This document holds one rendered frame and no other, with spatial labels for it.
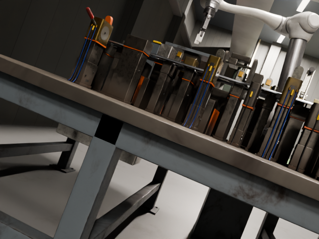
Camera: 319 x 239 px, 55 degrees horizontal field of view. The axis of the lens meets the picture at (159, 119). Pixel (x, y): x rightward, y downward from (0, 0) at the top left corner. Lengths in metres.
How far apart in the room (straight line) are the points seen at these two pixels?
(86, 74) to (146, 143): 0.88
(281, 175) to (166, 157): 0.29
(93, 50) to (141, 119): 0.89
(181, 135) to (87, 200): 0.34
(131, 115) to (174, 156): 0.16
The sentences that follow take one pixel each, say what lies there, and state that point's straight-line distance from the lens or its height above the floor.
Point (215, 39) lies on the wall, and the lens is 10.84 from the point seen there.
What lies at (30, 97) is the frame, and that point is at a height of 0.62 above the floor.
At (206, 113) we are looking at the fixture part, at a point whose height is 0.80.
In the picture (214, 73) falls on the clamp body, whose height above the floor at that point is 0.97.
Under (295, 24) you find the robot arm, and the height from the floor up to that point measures 1.53.
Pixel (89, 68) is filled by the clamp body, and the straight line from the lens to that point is 1.66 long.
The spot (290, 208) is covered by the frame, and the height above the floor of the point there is 0.61.
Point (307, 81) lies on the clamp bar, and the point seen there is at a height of 1.15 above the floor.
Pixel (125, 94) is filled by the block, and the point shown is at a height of 0.74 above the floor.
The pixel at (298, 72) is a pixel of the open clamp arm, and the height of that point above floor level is 1.09.
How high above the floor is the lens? 0.72
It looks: 1 degrees down
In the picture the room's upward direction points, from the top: 21 degrees clockwise
